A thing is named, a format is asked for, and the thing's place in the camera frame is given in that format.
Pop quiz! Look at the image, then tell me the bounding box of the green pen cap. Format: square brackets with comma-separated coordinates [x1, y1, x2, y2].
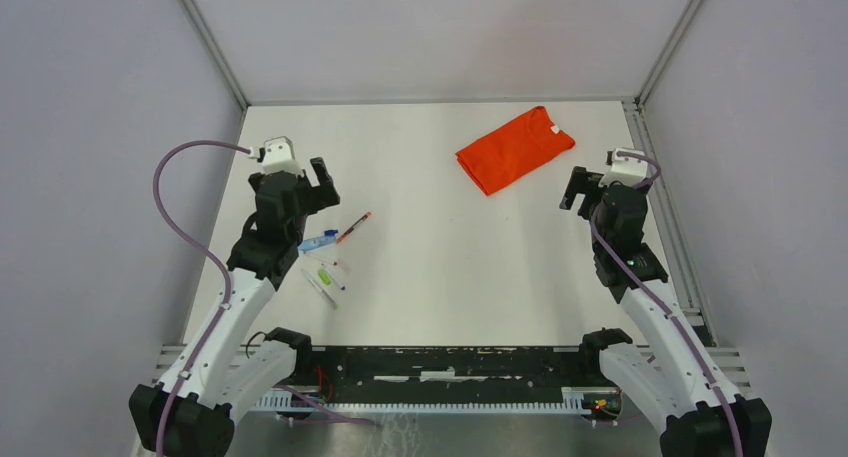
[317, 269, 332, 286]

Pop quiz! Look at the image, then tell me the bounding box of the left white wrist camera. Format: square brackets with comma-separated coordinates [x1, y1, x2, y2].
[260, 136, 303, 175]

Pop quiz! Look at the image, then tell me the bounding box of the thin green-tip pen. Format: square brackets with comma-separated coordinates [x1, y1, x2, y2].
[300, 269, 338, 309]

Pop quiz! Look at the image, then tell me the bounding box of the thin clear red-tip pen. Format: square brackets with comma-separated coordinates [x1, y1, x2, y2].
[303, 252, 339, 266]

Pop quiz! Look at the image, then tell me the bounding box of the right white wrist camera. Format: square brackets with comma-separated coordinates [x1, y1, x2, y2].
[600, 148, 651, 187]

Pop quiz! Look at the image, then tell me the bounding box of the folded orange cloth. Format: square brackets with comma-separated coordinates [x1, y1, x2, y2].
[456, 106, 576, 196]

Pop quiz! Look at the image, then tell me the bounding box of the thin blue-tip pen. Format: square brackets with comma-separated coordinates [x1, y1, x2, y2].
[324, 268, 346, 291]

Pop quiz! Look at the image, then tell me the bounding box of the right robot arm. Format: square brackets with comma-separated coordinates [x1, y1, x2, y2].
[560, 167, 772, 456]

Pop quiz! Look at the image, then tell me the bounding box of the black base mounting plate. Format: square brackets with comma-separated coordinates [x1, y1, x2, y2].
[282, 346, 615, 404]

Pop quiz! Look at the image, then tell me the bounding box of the red orange pen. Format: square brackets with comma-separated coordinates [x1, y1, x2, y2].
[336, 211, 372, 244]

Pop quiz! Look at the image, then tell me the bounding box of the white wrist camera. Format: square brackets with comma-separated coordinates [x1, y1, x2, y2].
[600, 148, 651, 187]
[260, 136, 303, 175]

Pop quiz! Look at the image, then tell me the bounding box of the blue pen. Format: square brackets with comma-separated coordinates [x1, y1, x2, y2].
[298, 229, 338, 252]

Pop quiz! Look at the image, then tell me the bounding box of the white slotted cable duct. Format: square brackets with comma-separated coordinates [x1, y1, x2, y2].
[249, 389, 616, 417]

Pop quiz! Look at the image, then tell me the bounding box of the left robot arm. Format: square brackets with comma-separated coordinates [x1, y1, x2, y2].
[129, 157, 340, 456]

